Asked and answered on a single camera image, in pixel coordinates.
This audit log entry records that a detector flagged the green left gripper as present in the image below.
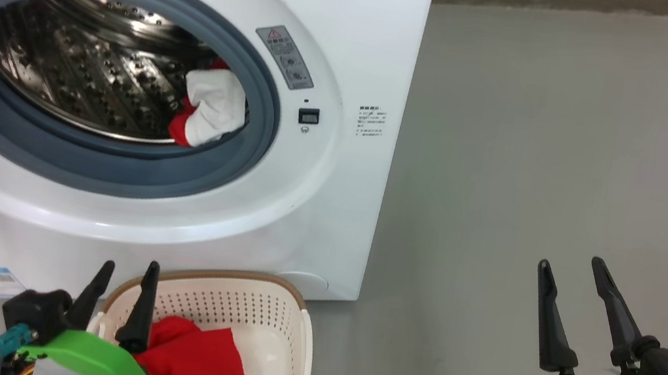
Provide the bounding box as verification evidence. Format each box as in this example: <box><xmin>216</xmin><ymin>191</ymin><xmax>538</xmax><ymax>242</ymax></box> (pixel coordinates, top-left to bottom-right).
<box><xmin>13</xmin><ymin>243</ymin><xmax>170</xmax><ymax>375</ymax></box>

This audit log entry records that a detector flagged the white and red garment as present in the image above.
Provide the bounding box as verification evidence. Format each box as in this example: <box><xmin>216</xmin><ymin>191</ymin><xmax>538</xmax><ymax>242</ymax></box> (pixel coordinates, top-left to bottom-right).
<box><xmin>166</xmin><ymin>54</ymin><xmax>255</xmax><ymax>156</ymax></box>

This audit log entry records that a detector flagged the cream perforated laundry basket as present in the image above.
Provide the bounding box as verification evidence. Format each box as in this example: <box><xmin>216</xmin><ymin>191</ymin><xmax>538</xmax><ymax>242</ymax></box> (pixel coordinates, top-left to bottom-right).
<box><xmin>81</xmin><ymin>249</ymin><xmax>325</xmax><ymax>375</ymax></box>

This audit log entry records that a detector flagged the grey rubber door seal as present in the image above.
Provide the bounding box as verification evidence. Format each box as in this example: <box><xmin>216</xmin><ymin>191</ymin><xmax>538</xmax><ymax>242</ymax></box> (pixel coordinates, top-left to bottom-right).
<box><xmin>0</xmin><ymin>0</ymin><xmax>299</xmax><ymax>219</ymax></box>

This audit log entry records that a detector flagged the white front-load washing machine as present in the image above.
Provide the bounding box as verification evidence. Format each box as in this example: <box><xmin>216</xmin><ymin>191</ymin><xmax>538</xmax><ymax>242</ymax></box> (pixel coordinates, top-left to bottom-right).
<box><xmin>0</xmin><ymin>0</ymin><xmax>436</xmax><ymax>361</ymax></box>

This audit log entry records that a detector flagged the round white filter cover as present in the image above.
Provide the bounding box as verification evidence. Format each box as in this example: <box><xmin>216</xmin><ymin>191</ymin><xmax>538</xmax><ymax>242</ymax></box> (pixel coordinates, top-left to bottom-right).
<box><xmin>273</xmin><ymin>267</ymin><xmax>331</xmax><ymax>293</ymax></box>

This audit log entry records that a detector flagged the perforated steel washer drum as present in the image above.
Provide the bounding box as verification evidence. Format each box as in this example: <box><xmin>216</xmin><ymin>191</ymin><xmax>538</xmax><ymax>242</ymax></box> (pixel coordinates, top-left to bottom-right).
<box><xmin>0</xmin><ymin>0</ymin><xmax>263</xmax><ymax>158</ymax></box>

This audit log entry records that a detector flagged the grey warning sticker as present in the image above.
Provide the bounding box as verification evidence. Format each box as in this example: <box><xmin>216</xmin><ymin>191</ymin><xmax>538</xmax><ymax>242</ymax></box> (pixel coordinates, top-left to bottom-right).
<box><xmin>248</xmin><ymin>22</ymin><xmax>323</xmax><ymax>94</ymax></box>

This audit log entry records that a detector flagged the teal plug left camera cable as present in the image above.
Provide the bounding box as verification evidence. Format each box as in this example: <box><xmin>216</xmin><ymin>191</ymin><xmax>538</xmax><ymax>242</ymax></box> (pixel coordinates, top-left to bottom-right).
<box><xmin>0</xmin><ymin>320</ymin><xmax>39</xmax><ymax>375</ymax></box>

